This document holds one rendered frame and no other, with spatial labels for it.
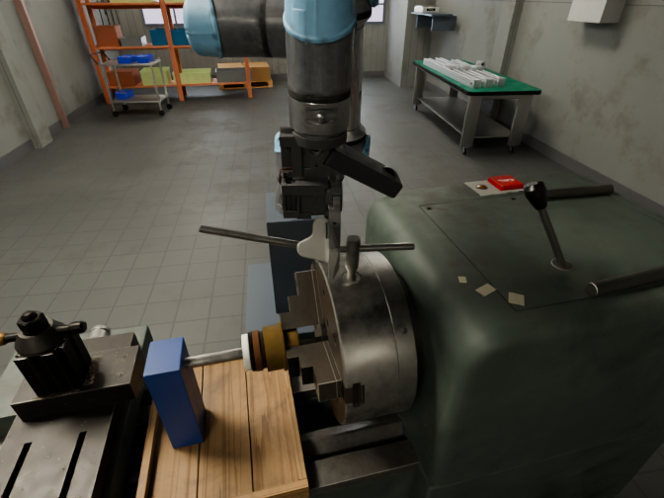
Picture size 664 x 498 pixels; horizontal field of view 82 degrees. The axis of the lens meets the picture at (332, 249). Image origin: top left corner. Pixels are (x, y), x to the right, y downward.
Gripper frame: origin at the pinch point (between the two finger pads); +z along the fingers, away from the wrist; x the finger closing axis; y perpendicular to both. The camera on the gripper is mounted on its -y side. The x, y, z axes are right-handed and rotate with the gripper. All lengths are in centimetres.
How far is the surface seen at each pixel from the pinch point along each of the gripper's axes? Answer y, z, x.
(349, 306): -2.6, 7.5, 5.7
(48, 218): 226, 160, -245
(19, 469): 55, 34, 17
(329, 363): 0.6, 18.0, 9.0
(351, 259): -3.1, 1.5, 1.0
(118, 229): 159, 157, -221
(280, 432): 10.5, 41.1, 9.6
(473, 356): -18.8, 6.0, 17.1
